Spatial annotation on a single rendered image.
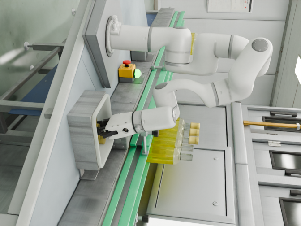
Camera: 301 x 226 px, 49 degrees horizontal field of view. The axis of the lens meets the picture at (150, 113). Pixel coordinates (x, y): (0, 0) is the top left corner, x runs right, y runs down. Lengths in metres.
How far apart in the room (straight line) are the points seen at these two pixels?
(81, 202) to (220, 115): 1.08
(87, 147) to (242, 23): 6.42
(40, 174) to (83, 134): 0.20
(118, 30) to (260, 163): 0.91
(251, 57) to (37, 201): 0.77
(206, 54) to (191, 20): 6.08
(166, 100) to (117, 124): 0.18
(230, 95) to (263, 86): 6.80
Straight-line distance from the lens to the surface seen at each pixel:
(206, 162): 1.57
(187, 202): 1.39
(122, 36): 1.27
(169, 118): 1.06
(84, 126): 1.07
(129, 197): 1.17
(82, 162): 1.17
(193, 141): 1.47
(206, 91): 1.13
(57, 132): 1.03
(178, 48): 1.25
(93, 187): 1.20
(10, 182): 1.64
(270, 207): 1.49
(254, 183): 1.54
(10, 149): 1.85
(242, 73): 1.09
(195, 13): 7.26
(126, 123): 1.09
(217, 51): 1.23
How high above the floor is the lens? 1.17
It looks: 9 degrees down
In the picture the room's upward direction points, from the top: 94 degrees clockwise
